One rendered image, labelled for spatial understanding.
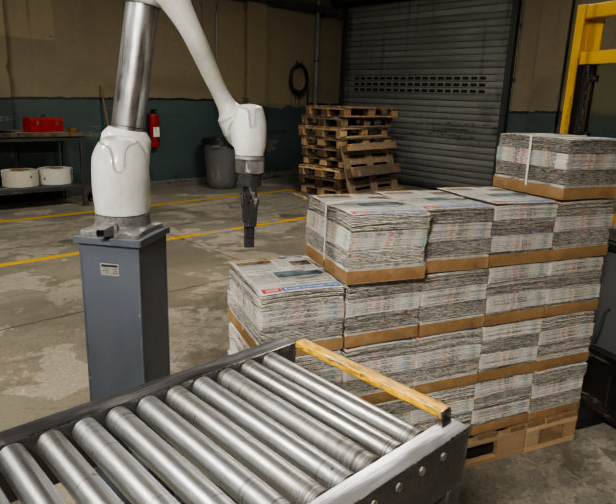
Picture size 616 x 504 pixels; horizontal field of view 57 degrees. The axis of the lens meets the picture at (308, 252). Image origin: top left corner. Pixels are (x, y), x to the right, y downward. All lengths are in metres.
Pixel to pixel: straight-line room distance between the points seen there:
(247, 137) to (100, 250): 0.54
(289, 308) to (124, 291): 0.49
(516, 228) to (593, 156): 0.41
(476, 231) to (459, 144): 7.47
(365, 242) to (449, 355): 0.60
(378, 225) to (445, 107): 7.92
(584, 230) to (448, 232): 0.64
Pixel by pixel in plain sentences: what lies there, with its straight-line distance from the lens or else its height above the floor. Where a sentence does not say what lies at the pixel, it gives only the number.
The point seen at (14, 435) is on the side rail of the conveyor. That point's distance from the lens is 1.19.
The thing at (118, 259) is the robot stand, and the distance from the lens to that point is 1.71.
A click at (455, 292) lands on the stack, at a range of 2.09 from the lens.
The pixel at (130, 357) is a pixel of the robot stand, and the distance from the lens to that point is 1.80.
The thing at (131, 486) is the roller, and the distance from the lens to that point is 1.02.
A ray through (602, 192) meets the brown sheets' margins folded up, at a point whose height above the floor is 1.09.
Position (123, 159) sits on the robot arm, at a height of 1.22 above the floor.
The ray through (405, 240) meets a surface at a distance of 1.86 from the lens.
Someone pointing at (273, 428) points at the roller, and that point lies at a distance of 1.12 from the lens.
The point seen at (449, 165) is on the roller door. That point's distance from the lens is 9.60.
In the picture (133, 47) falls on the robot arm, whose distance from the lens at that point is 1.89.
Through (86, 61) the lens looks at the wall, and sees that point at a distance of 8.50.
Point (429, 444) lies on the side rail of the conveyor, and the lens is 1.11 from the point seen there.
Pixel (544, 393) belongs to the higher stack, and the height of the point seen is 0.26.
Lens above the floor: 1.40
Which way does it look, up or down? 15 degrees down
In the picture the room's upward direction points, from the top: 2 degrees clockwise
